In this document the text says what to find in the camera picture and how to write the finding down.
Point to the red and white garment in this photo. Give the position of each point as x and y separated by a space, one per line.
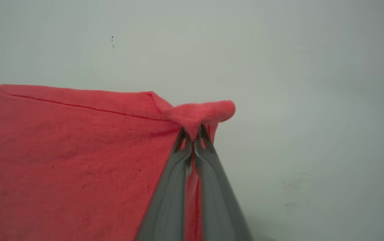
61 160

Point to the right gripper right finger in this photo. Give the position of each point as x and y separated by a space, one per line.
217 204

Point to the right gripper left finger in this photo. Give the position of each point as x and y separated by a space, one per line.
168 204

